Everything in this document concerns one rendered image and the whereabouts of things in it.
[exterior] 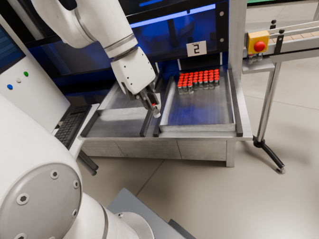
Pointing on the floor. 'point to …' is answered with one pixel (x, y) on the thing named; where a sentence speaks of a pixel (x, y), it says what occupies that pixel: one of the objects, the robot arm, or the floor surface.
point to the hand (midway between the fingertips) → (150, 101)
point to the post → (235, 54)
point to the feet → (270, 155)
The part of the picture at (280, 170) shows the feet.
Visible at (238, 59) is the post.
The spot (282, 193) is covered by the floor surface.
